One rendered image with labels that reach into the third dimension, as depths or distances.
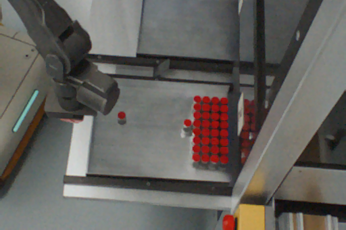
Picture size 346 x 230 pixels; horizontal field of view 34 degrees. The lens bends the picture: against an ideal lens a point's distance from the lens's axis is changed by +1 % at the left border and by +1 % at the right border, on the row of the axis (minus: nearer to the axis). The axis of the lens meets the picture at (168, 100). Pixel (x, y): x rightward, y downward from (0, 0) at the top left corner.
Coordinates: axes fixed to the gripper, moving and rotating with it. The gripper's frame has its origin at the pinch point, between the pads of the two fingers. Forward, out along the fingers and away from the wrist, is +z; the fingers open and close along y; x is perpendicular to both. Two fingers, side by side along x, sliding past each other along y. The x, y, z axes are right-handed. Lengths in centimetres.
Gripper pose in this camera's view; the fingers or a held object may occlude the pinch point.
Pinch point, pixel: (77, 118)
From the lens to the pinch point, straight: 121.2
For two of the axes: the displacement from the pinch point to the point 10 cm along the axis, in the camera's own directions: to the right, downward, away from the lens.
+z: -0.4, 4.7, 8.8
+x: 0.7, -8.8, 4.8
